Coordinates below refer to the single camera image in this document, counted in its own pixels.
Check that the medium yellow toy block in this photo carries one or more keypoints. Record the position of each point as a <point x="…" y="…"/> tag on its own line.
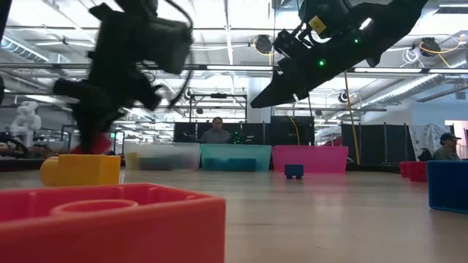
<point x="80" y="170"/>

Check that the yellow label sticker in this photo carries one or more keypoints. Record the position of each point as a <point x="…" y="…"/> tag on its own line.
<point x="317" y="25"/>

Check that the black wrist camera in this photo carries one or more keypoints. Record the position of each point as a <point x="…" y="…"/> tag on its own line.
<point x="170" y="47"/>
<point x="292" y="44"/>

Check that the white pillar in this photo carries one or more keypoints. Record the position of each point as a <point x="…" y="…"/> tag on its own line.
<point x="259" y="82"/>

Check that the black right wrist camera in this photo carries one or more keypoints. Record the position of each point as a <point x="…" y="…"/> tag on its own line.
<point x="292" y="44"/>

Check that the small blue toy block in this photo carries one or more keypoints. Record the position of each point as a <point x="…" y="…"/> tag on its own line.
<point x="448" y="186"/>
<point x="294" y="171"/>

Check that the teal plastic bin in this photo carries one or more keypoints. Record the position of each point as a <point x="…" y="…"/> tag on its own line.
<point x="237" y="151"/>

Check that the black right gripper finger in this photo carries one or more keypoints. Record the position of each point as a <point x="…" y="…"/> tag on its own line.
<point x="281" y="93"/>

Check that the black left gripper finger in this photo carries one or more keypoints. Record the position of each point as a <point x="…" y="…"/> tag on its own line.
<point x="91" y="109"/>
<point x="139" y="95"/>

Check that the black chair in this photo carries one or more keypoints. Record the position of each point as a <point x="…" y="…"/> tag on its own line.
<point x="425" y="155"/>

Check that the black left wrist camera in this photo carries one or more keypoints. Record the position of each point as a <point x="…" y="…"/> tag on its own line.
<point x="170" y="47"/>

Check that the small red toy block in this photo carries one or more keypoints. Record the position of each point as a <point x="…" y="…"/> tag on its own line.
<point x="418" y="171"/>
<point x="404" y="170"/>

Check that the black partition panels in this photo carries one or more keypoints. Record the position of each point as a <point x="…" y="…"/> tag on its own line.
<point x="183" y="133"/>
<point x="376" y="146"/>

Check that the white patterned cloth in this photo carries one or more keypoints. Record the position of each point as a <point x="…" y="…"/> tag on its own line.
<point x="426" y="140"/>

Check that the black gantry frame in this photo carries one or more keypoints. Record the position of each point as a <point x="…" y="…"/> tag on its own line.
<point x="219" y="96"/>

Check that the clear plastic bin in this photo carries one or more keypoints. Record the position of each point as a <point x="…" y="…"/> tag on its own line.
<point x="172" y="149"/>

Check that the long ceiling light bar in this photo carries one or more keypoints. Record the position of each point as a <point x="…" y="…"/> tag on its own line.
<point x="237" y="68"/>

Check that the black aluminium table frame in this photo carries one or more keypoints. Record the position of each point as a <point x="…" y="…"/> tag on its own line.
<point x="22" y="164"/>

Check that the red plastic bin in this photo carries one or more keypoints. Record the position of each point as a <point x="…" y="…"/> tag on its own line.
<point x="311" y="159"/>

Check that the person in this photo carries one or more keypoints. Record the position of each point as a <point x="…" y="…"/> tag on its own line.
<point x="446" y="151"/>
<point x="216" y="136"/>

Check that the small orange toy block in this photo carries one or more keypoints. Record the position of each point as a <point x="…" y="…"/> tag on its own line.
<point x="109" y="237"/>

